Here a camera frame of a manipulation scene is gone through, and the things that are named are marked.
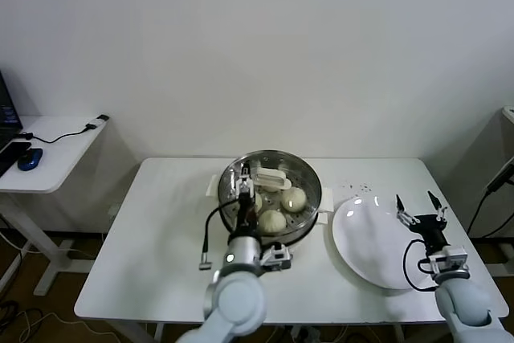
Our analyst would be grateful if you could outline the white round plate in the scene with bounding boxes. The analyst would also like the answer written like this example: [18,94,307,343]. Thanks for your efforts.
[331,196,436,291]

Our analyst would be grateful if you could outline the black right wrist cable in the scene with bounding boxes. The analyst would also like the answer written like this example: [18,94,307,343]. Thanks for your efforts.
[403,238,439,292]

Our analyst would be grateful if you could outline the black white bar device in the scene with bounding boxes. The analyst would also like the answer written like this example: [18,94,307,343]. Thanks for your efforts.
[483,157,514,195]

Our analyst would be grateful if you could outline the glass pot lid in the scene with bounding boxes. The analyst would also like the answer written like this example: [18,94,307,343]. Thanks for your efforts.
[219,150,322,235]

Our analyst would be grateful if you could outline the black phone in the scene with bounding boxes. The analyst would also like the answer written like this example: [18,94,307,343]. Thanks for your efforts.
[0,141,33,161]

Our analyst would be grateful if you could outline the black laptop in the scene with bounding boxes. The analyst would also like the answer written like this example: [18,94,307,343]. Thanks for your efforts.
[0,66,24,178]

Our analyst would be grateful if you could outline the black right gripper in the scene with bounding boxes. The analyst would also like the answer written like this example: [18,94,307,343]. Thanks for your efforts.
[395,190,449,254]

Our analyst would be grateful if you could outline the black floor cable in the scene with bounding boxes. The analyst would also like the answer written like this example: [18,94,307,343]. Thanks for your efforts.
[0,298,45,343]

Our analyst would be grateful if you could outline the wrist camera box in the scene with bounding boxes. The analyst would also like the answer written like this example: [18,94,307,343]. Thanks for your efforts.
[259,243,294,274]
[427,244,470,276]

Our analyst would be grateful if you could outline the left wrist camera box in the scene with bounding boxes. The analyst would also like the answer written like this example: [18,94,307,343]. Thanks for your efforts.
[259,243,294,274]

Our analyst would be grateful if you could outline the white side desk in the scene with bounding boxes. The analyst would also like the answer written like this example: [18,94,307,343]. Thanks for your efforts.
[0,115,112,296]

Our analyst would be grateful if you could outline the white floor cable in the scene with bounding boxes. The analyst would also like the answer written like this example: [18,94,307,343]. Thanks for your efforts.
[19,310,88,342]

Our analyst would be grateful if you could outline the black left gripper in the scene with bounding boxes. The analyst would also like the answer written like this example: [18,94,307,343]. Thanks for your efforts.
[229,161,260,239]

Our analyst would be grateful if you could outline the blue computer mouse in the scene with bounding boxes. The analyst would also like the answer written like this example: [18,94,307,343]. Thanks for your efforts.
[17,147,44,171]

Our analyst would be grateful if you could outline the black desk cable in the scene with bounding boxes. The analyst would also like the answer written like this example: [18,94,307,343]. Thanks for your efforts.
[15,122,100,145]

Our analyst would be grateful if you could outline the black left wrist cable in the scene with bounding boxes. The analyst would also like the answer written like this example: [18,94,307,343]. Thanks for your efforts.
[199,204,242,271]

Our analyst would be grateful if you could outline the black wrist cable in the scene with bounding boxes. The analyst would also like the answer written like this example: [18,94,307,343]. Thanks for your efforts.
[403,238,439,292]
[199,204,242,271]

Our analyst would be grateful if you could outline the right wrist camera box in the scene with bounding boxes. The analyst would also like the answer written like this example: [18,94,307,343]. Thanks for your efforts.
[427,244,470,276]

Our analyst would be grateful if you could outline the black hanging cable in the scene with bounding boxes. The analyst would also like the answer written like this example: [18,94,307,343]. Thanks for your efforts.
[467,190,514,239]

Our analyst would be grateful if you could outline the perforated steel steamer basket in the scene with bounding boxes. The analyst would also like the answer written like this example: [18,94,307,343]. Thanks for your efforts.
[206,149,335,242]

